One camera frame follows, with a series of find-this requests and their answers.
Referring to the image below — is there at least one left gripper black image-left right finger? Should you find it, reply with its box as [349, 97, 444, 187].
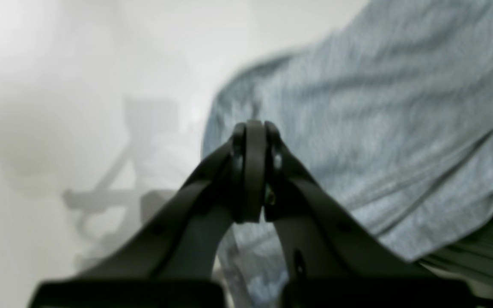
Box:
[255, 121, 477, 308]

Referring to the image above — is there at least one grey t-shirt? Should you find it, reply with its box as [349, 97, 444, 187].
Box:
[202, 0, 493, 288]

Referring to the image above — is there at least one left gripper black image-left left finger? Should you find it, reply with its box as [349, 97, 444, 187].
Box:
[29, 121, 256, 308]

